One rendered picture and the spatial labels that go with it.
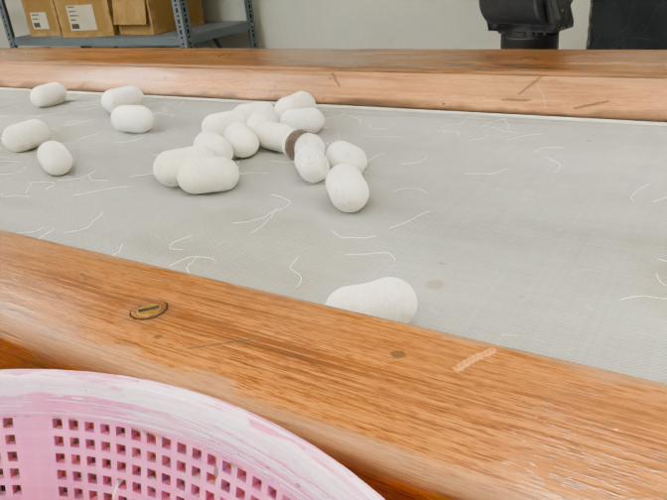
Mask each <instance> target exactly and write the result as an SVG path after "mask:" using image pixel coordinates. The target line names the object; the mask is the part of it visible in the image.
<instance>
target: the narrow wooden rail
mask: <svg viewBox="0 0 667 500"><path fill-rule="evenodd" d="M6 369H57V370H73V371H88V372H97V373H105V374H114V375H122V376H127V377H133V378H139V379H145V380H150V381H155V382H159V383H163V384H167V385H172V386H176V387H180V388H184V389H187V390H191V391H194V392H197V393H200V394H203V395H207V396H210V397H213V398H216V399H218V400H220V401H223V402H226V403H228V404H231V405H233V406H236V407H238V408H241V409H243V410H246V411H248V412H251V413H253V414H255V415H257V416H259V417H261V418H263V419H265V420H267V421H269V422H271V423H273V424H275V425H278V426H280V427H282V428H283V429H285V430H287V431H289V432H290V433H292V434H294V435H296V436H297V437H299V438H301V439H303V440H305V441H307V442H308V443H310V444H312V445H314V446H315V447H316V448H318V449H319V450H321V451H322V452H324V453H325V454H327V455H328V456H330V457H331V458H332V459H334V460H335V461H337V462H338V463H340V464H341V465H343V466H344V467H346V468H347V469H348V470H350V471H351V472H352V473H353V474H355V475H356V476H357V477H358V478H359V479H361V480H362V481H363V482H364V483H366V484H367V485H368V486H369V487H371V488H372V489H373V490H374V491H376V492H377V493H378V494H379V495H381V496H382V497H383V498H384V499H385V500H667V384H665V383H661V382H656V381H652V380H648V379H643V378H639V377H635V376H630V375H626V374H622V373H617V372H613V371H609V370H604V369H600V368H596V367H593V366H588V365H584V364H580V363H575V362H571V361H567V360H562V359H558V358H554V357H549V356H545V355H541V354H536V353H532V352H528V351H523V350H519V349H515V348H510V347H506V346H502V345H497V344H493V343H489V342H485V341H480V340H476V339H472V338H467V337H463V336H459V335H454V334H450V333H446V332H441V331H437V330H433V329H428V328H425V327H421V326H416V325H412V324H408V323H403V322H399V321H395V320H390V319H386V318H382V317H378V316H373V315H369V314H365V313H360V312H353V311H348V310H344V309H340V308H335V307H331V306H327V305H322V304H318V303H314V302H309V301H305V300H301V299H296V298H292V297H288V296H283V295H279V294H275V293H271V292H266V291H262V290H258V289H253V288H249V287H245V286H240V285H236V284H232V283H227V282H223V281H220V280H215V279H211V278H207V277H202V276H198V275H194V274H189V273H185V272H181V271H176V270H172V269H168V268H164V267H159V266H155V265H151V264H146V263H142V262H138V261H133V260H129V259H125V258H120V257H116V256H112V255H107V254H103V253H99V252H94V251H90V250H86V249H81V248H77V247H73V246H68V245H64V244H61V243H57V242H52V241H48V240H44V239H39V238H35V237H31V236H26V235H22V234H18V233H13V232H9V231H5V230H0V370H6Z"/></svg>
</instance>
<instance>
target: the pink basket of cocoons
mask: <svg viewBox="0 0 667 500"><path fill-rule="evenodd" d="M8 418H13V425H9V424H8ZM58 419H61V420H62V422H63V425H62V426H59V425H58ZM73 421H78V427H75V426H74V422H73ZM90 423H94V429H91V428H90ZM106 425H109V429H110V431H107V430H106ZM121 428H125V434H123V433H122V432H121ZM137 431H140V432H141V436H140V437H137ZM10 435H15V441H11V439H10ZM153 435H155V436H156V440H153ZM60 437H64V442H60ZM75 438H79V443H75ZM92 439H94V441H95V445H91V440H92ZM168 439H170V440H171V444H168ZM106 442H110V448H109V447H107V444H106ZM122 444H123V445H126V450H122ZM184 444H186V445H187V450H185V449H184ZM137 448H141V454H139V453H138V450H137ZM199 450H201V455H199ZM12 451H17V456H18V457H15V458H13V452H12ZM153 452H155V453H156V458H155V457H153ZM0 453H1V458H0V468H3V474H2V475H0V500H124V497H127V500H183V498H185V500H257V498H258V499H259V500H289V499H291V500H385V499H384V498H383V497H382V496H381V495H379V494H378V493H377V492H376V491H374V490H373V489H372V488H371V487H369V486H368V485H367V484H366V483H364V482H363V481H362V480H361V479H359V478H358V477H357V476H356V475H355V474H353V473H352V472H351V471H350V470H348V469H347V468H346V467H344V466H343V465H341V464H340V463H338V462H337V461H335V460H334V459H332V458H331V457H330V456H328V455H327V454H325V453H324V452H322V451H321V450H319V449H318V448H316V447H315V446H314V445H312V444H310V443H308V442H307V441H305V440H303V439H301V438H300V437H297V436H296V435H294V434H292V433H290V432H289V431H287V430H285V429H283V428H282V427H280V426H278V425H275V424H273V423H271V422H269V421H267V420H265V419H263V418H261V417H259V416H257V415H255V414H253V413H251V412H248V411H246V410H243V409H241V408H238V407H236V406H233V405H231V404H228V403H226V402H223V401H220V400H218V399H216V398H213V397H210V396H207V395H203V394H200V393H197V392H194V391H191V390H187V389H184V388H180V387H176V386H172V385H167V384H163V383H159V382H155V381H150V380H145V379H139V378H133V377H127V376H122V375H114V374H105V373H97V372H88V371H73V370H57V369H6V370H0ZM61 453H64V454H65V459H62V457H61ZM77 454H78V455H80V460H76V455H77ZM213 456H216V461H214V460H213ZM92 457H95V460H96V462H92ZM168 457H170V458H171V462H168ZM107 459H111V465H109V464H107ZM123 462H126V468H125V467H123ZM183 462H185V463H186V467H183ZM228 463H231V468H229V467H228ZM138 466H141V471H138ZM15 468H19V472H20V474H15ZM198 468H200V473H198ZM63 470H66V471H67V476H63ZM153 470H156V475H153ZM244 471H246V472H247V474H246V476H245V475H244ZM77 472H81V477H78V473H77ZM93 474H96V478H97V479H93ZM168 475H171V480H170V479H168ZM212 475H215V479H213V478H212ZM108 476H110V477H111V479H112V482H110V481H108ZM123 479H124V480H126V484H127V485H125V484H123ZM259 479H260V480H262V484H260V483H259ZM183 480H185V481H186V485H184V484H183ZM227 481H228V482H230V487H229V486H227ZM138 483H140V484H141V488H138ZM1 485H5V488H6V491H2V490H1ZM17 485H21V488H22V491H18V489H17ZM64 487H67V492H65V490H64ZM153 487H154V488H156V492H153ZM198 487H199V488H200V491H198ZM79 489H82V494H79ZM242 489H243V490H244V491H245V494H243V493H242ZM274 489H276V490H277V494H276V493H275V492H274ZM94 491H97V496H94ZM168 492H169V493H171V497H168ZM109 493H110V494H112V499H111V498H109ZM212 493H214V497H212V496H211V494H212Z"/></svg>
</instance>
